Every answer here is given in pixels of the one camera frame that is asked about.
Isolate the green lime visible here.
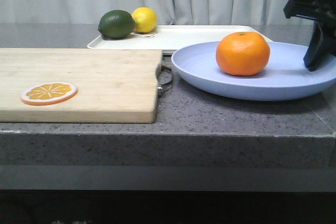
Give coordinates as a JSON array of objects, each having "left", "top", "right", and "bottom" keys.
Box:
[{"left": 98, "top": 9, "right": 135, "bottom": 39}]

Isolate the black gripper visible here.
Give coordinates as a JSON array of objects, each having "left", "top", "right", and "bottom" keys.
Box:
[{"left": 283, "top": 0, "right": 335, "bottom": 71}]

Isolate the white tray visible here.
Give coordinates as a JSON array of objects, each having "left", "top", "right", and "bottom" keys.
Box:
[{"left": 87, "top": 25, "right": 256, "bottom": 55}]

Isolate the light blue plate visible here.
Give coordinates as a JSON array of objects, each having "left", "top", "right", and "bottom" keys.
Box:
[{"left": 172, "top": 41, "right": 335, "bottom": 101}]

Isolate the metal cutting board handle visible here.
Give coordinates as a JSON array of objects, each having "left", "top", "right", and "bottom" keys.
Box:
[{"left": 157, "top": 63, "right": 173, "bottom": 96}]

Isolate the orange fruit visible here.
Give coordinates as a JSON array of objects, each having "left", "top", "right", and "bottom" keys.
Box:
[{"left": 216, "top": 31, "right": 270, "bottom": 76}]

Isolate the yellow lemon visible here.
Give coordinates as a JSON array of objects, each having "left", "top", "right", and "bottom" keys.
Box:
[{"left": 132, "top": 7, "right": 157, "bottom": 33}]

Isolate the wooden cutting board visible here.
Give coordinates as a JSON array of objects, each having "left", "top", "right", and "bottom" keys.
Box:
[{"left": 1, "top": 48, "right": 162, "bottom": 123}]

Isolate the orange slice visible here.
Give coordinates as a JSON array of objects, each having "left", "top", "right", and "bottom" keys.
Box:
[{"left": 20, "top": 82, "right": 78, "bottom": 106}]

